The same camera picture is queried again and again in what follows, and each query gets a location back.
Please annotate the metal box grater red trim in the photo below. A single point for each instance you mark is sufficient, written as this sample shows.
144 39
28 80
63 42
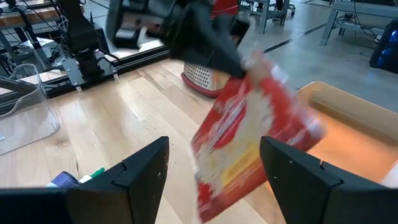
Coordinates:
202 76

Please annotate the grey metal table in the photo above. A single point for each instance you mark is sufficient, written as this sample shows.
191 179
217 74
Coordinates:
329 21

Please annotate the purple-tipped black ink bottle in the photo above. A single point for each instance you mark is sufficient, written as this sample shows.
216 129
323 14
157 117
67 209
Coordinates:
63 180

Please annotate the red snack packet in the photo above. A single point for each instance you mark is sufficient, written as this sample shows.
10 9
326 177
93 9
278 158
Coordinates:
236 140

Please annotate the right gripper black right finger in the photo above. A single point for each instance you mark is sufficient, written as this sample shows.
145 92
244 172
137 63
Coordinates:
311 193

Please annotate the cardboard box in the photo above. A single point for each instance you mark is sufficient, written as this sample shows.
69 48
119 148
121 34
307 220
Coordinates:
357 140

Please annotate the wooden workbench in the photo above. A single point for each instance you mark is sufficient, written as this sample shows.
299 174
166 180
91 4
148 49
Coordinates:
18 17

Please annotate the blue glossy object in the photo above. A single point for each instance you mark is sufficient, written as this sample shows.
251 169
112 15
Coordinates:
385 49

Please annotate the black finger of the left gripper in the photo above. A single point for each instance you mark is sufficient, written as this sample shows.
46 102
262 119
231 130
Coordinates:
211 46
241 29

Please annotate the black table edge rail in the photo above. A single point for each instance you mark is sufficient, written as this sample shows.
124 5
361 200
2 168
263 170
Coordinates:
140 60

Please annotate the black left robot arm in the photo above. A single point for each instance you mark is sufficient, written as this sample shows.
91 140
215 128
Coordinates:
81 31

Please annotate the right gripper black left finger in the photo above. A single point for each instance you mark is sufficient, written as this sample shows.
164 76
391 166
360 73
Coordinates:
136 186

